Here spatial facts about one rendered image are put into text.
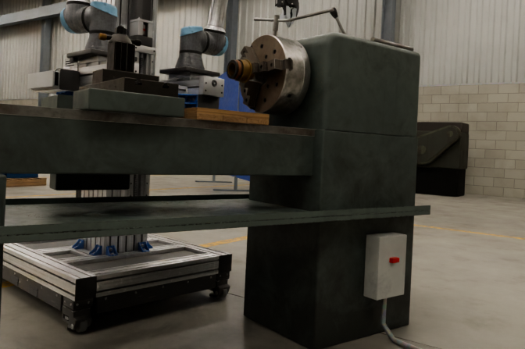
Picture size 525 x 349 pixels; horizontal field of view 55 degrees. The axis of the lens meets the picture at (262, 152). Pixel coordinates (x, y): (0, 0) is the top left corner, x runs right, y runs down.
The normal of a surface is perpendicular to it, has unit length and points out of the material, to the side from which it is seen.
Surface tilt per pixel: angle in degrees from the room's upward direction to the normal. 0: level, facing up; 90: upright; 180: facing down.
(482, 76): 90
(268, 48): 90
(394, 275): 90
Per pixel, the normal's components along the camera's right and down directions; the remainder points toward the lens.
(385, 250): 0.60, 0.04
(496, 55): -0.58, -0.02
